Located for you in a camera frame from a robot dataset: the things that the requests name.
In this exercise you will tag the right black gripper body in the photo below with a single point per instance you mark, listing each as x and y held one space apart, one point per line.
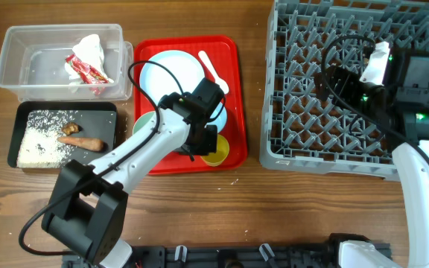
368 94

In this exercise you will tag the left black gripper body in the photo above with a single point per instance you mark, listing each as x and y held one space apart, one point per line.
202 142

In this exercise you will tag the light blue rice bowl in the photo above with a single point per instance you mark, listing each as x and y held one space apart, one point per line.
219 117

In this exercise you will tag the light green bowl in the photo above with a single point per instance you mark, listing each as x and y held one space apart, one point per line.
149 118

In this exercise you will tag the yellow plastic cup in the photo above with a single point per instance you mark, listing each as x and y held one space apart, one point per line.
219 156

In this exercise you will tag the orange carrot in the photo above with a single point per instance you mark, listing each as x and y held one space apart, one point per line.
92 144

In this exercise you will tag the red snack wrapper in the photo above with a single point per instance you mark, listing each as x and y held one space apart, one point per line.
87 73

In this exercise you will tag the white napkin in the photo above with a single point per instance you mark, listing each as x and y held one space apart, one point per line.
88 50

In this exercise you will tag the brown food scrap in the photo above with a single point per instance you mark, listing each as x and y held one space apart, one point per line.
70 128

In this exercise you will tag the white rice pile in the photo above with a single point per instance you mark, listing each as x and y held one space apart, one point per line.
39 147

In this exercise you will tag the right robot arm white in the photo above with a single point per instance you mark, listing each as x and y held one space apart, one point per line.
390 95

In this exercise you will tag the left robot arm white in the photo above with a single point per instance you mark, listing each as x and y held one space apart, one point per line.
88 202

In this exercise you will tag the grey dishwasher rack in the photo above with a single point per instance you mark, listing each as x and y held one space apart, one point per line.
300 132

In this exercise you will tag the black waste tray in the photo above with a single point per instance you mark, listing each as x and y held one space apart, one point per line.
95 119

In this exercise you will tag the clear plastic waste bin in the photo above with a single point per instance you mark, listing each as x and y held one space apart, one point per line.
33 56

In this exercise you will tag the white plastic spoon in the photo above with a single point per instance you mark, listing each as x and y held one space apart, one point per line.
217 79

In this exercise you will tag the light blue plate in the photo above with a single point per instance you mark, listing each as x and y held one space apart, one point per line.
156 82

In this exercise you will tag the red serving tray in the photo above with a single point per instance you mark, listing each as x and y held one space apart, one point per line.
223 53

